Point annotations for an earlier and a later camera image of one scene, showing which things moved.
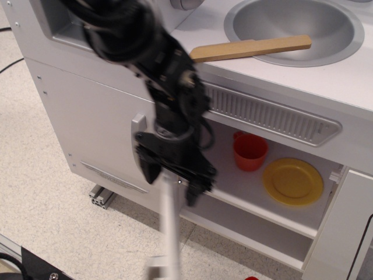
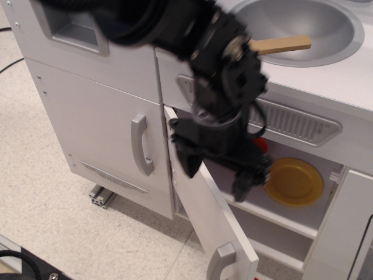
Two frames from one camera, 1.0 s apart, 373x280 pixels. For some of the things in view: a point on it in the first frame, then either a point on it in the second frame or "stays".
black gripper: x=183 y=158 -> x=231 y=145
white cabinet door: x=343 y=247 stays
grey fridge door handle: x=139 y=123 stays
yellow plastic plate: x=293 y=182 stays
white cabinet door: x=170 y=188 -> x=205 y=216
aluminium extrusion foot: x=101 y=196 stays
